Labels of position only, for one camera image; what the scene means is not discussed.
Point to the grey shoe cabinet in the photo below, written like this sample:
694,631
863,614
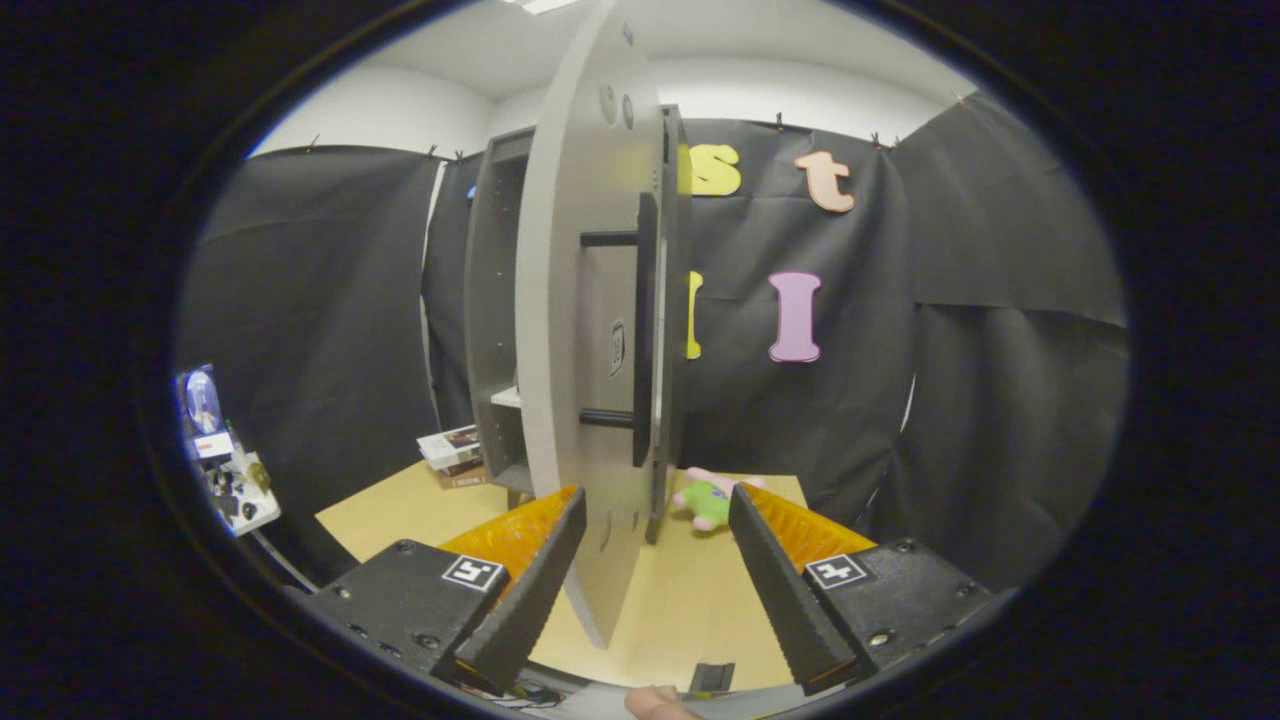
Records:
490,300

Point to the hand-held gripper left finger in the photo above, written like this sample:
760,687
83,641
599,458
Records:
530,595

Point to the green and pink plush toy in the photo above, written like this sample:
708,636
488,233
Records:
710,505

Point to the computer monitor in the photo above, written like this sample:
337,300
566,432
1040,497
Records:
203,405

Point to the black backdrop cloth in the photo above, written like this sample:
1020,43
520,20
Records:
850,420

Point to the large ceiling light panel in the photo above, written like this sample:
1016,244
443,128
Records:
545,4

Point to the white cluttered side table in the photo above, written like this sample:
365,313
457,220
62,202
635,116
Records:
260,515

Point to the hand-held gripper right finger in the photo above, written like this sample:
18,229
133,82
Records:
785,590

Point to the white book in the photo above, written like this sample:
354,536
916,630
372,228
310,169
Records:
450,445

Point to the black book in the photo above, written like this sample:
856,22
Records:
465,466

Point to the small black block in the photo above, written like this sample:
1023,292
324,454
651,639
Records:
712,678

